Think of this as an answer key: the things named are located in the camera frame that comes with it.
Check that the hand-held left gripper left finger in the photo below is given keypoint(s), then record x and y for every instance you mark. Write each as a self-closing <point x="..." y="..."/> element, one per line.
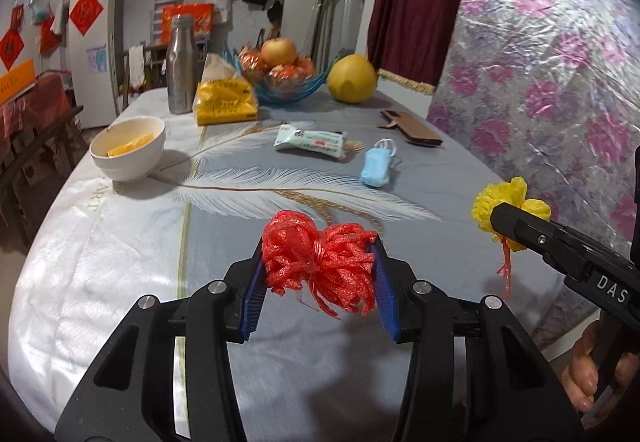
<point x="252" y="292"/>

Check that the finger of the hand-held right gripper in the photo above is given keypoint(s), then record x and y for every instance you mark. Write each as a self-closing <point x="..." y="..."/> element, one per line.
<point x="535" y="234"/>

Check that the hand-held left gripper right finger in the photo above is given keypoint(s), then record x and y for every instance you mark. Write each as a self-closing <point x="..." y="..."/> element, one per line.
<point x="387" y="302"/>

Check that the yellow foam net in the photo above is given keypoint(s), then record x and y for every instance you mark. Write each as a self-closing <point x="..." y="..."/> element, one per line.
<point x="487" y="204"/>

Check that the red foam net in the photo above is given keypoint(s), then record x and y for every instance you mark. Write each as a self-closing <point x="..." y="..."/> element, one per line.
<point x="315" y="262"/>

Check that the person's right hand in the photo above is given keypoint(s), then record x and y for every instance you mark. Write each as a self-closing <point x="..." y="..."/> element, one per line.
<point x="582" y="372"/>

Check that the blue face mask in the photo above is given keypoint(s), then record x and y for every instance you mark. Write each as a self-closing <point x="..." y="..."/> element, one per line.
<point x="377" y="167"/>

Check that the white wet wipes packet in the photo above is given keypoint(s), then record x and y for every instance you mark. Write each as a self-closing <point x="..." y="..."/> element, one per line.
<point x="310" y="142"/>

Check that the brown leather wallet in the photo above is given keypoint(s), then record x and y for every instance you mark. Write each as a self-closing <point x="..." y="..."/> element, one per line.
<point x="410" y="127"/>

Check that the pink floral mattress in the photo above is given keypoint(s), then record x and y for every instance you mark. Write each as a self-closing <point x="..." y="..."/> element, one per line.
<point x="540" y="62"/>

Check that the white bowl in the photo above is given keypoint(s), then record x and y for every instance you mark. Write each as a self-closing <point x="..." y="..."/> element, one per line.
<point x="127" y="162"/>

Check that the yellow fruit peel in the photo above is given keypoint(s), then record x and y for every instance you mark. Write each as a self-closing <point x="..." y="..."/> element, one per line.
<point x="130" y="146"/>

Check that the yellow tissue packet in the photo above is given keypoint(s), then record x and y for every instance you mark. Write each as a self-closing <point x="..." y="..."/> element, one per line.
<point x="225" y="102"/>

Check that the blue glass fruit bowl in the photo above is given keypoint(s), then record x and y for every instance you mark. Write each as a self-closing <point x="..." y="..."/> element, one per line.
<point x="290" y="90"/>

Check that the wrapped oranges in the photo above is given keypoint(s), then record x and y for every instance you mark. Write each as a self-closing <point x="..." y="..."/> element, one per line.
<point x="292" y="71"/>

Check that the yellow pomelo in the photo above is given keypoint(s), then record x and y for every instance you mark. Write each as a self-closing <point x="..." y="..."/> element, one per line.
<point x="352" y="78"/>

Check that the steel bottle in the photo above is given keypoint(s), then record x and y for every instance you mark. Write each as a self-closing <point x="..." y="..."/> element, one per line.
<point x="180" y="67"/>

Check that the apple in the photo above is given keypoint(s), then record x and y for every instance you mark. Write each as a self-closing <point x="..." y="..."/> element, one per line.
<point x="278" y="51"/>

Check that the white towel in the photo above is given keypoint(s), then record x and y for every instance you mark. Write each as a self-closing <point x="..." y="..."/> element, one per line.
<point x="136" y="67"/>

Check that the wooden chair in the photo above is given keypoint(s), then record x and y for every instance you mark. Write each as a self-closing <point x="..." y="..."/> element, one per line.
<point x="45" y="142"/>

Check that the white refrigerator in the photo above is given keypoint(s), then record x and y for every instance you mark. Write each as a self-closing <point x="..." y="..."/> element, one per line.
<point x="95" y="67"/>

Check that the orange gift box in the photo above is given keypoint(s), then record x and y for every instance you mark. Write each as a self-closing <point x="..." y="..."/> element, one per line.
<point x="200" y="20"/>

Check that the red patterned cloth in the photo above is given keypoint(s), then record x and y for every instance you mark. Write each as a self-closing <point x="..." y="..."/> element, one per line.
<point x="35" y="102"/>

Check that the grey slatted rack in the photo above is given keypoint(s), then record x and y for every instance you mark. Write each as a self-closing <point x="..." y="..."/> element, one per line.
<point x="162" y="7"/>

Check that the orange flat box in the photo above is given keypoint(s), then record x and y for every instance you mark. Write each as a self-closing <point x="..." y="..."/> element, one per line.
<point x="15" y="82"/>

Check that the red diamond paper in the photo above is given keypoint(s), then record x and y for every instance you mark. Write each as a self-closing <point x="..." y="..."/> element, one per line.
<point x="86" y="12"/>
<point x="11" y="50"/>
<point x="50" y="35"/>

